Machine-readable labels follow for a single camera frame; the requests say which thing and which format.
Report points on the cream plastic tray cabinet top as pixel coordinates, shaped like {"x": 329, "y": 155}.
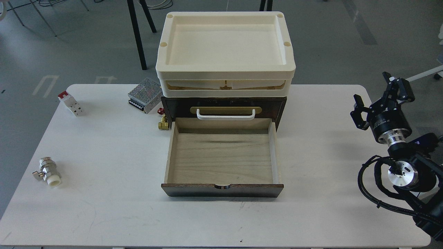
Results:
{"x": 225, "y": 54}

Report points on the brass valve red handle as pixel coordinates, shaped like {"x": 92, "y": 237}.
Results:
{"x": 163, "y": 124}

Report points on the silver valve white fitting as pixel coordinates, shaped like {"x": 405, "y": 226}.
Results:
{"x": 48, "y": 172}

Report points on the white drawer handle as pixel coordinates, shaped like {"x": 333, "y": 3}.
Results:
{"x": 215, "y": 117}

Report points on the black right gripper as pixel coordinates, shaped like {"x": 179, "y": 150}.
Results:
{"x": 385, "y": 116}

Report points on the metal mesh power supply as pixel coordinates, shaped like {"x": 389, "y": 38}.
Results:
{"x": 146, "y": 95}

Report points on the black table leg right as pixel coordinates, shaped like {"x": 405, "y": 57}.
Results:
{"x": 266, "y": 5}

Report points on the white block red cap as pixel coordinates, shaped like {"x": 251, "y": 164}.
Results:
{"x": 70, "y": 102}

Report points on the dark wooden cabinet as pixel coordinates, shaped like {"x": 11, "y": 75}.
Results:
{"x": 265, "y": 107}

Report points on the black table leg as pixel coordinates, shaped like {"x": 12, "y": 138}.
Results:
{"x": 136, "y": 31}
{"x": 266, "y": 5}

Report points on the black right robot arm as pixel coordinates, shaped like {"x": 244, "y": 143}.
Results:
{"x": 408, "y": 173}

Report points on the open wooden drawer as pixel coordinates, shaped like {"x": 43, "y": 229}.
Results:
{"x": 209, "y": 158}

